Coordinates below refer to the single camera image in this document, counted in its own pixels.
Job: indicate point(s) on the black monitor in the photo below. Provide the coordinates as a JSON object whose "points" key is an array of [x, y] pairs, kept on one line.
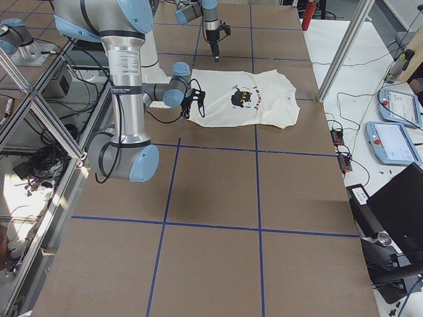
{"points": [[398, 208]]}

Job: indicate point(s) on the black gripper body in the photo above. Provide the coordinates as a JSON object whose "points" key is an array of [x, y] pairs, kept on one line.
{"points": [[211, 36], [187, 104]]}

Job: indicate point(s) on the grey power box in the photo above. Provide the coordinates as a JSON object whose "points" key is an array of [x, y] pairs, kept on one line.
{"points": [[59, 86]]}

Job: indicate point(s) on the orange black adapter box far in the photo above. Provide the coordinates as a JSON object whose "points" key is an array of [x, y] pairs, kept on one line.
{"points": [[337, 136]]}

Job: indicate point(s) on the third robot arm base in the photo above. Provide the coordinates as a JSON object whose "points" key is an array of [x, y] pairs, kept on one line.
{"points": [[18, 42]]}

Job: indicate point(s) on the teach pendant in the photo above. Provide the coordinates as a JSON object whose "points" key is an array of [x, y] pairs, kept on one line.
{"points": [[391, 144], [395, 106]]}

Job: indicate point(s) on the aluminium frame rack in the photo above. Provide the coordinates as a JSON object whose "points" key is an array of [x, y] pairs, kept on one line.
{"points": [[44, 142]]}

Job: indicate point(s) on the orange black adapter box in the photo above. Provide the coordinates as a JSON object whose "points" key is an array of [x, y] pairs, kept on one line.
{"points": [[337, 136], [344, 161]]}

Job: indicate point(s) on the far teach pendant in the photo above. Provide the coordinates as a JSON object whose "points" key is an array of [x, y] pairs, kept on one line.
{"points": [[395, 106]]}

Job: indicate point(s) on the near teach pendant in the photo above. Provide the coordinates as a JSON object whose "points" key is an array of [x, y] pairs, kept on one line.
{"points": [[391, 144]]}

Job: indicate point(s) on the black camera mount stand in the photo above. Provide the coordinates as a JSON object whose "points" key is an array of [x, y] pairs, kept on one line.
{"points": [[379, 253]]}

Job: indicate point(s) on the orange black adapter box near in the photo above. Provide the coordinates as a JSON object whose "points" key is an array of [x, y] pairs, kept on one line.
{"points": [[344, 161]]}

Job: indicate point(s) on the cream cat print shirt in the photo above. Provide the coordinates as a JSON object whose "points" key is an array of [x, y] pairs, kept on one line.
{"points": [[236, 98]]}

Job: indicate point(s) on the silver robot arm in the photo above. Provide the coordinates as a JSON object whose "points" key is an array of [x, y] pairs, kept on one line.
{"points": [[187, 11], [125, 150]]}

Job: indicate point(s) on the aluminium frame post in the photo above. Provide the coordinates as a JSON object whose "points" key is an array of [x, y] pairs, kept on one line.
{"points": [[347, 41]]}

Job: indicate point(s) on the red fire extinguisher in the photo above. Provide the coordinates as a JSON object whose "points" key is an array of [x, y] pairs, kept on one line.
{"points": [[308, 14]]}

